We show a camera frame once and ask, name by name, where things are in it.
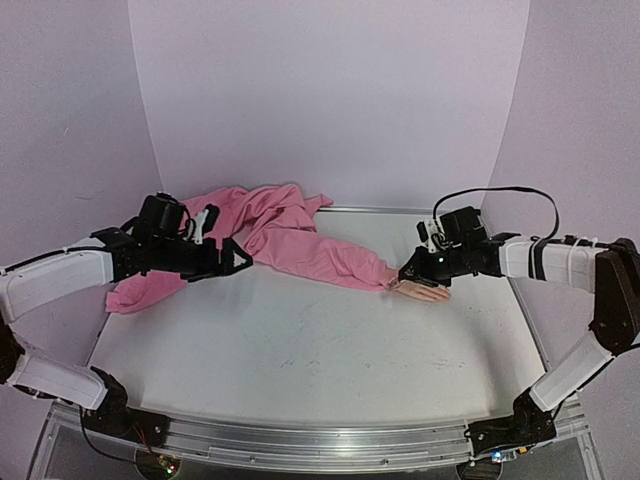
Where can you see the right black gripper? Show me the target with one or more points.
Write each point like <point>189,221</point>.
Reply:
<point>424,265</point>

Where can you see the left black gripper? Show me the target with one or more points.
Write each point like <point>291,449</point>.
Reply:
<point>227,265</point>

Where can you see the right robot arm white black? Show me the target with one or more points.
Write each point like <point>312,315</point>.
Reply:
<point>608,271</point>

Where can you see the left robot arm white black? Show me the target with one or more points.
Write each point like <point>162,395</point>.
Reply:
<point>38,281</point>

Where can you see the mannequin hand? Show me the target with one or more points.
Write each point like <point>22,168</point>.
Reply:
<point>421,292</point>

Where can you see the pink sweatshirt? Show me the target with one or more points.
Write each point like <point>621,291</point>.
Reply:
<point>281,233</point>

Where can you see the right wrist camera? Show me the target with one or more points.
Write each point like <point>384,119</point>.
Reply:
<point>431,235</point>

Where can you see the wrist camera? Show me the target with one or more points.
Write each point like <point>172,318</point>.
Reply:
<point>431,235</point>
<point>204,222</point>

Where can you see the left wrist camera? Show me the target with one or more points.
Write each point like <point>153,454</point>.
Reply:
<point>204,222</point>

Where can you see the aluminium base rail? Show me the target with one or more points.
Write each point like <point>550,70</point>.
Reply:
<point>316,449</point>

